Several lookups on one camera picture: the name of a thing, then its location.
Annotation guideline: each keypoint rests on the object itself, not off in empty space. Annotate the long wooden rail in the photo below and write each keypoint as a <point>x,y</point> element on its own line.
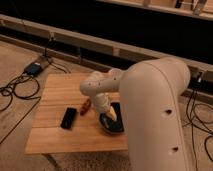
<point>121,43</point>

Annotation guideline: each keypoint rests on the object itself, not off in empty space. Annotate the wooden table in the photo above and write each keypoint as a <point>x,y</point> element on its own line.
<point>85,135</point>

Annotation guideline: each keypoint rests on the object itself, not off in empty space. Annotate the small red-brown object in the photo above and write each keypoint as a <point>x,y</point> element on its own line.
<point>85,107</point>

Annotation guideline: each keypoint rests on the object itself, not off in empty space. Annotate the black rectangular remote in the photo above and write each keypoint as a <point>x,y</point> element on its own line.
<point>68,118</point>

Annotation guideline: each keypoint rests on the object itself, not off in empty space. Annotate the blue-black power box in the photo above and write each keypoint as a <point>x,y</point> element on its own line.
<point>33,69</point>

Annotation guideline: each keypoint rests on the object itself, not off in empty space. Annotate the dark ceramic bowl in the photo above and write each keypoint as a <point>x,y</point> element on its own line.
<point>113,127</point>

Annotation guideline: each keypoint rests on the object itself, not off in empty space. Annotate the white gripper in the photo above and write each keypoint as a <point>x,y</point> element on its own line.
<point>102,105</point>

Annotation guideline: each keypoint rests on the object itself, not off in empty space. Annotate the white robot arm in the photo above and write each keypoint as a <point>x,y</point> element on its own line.
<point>148,93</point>

